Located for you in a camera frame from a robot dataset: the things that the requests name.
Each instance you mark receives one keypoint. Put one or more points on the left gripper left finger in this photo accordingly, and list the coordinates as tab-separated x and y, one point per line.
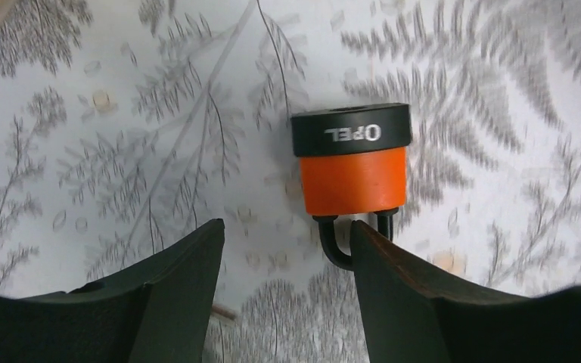
156	310

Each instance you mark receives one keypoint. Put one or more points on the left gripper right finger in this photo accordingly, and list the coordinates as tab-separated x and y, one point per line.
414	312

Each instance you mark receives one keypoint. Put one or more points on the orange black padlock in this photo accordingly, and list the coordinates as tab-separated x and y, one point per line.
353	160

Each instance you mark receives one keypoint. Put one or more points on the floral table mat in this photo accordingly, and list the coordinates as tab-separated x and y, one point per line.
124	125

